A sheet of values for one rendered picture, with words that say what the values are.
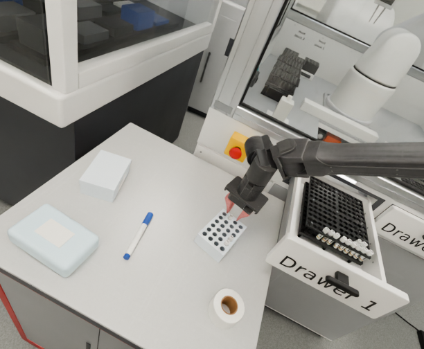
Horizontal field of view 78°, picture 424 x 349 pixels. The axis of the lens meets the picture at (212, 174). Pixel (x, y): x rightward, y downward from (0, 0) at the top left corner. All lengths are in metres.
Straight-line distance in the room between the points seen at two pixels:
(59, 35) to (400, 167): 0.75
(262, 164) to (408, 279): 0.81
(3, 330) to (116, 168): 0.89
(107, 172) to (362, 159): 0.58
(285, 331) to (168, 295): 1.09
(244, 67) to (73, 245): 0.61
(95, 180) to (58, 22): 0.36
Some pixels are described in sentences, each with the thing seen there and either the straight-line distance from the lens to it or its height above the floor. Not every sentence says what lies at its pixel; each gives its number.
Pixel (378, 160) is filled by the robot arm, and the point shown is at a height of 1.15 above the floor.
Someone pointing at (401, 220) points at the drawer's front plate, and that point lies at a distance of 1.00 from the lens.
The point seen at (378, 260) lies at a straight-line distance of 0.81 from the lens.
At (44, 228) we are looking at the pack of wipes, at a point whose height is 0.81.
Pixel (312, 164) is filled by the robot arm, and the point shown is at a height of 1.07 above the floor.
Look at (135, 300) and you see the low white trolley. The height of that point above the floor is 0.76.
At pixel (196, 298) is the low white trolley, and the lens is 0.64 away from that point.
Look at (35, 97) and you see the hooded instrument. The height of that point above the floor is 0.87.
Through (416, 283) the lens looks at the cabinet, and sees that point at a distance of 1.26.
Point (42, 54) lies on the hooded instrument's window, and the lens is 0.81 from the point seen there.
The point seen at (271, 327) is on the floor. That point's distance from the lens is 1.61.
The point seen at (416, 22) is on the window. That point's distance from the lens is 0.79.
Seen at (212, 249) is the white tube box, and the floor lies 0.79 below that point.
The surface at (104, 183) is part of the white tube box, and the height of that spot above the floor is 0.81.
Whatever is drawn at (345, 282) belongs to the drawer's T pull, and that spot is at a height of 0.91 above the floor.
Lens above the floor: 1.34
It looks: 40 degrees down
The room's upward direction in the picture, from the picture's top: 25 degrees clockwise
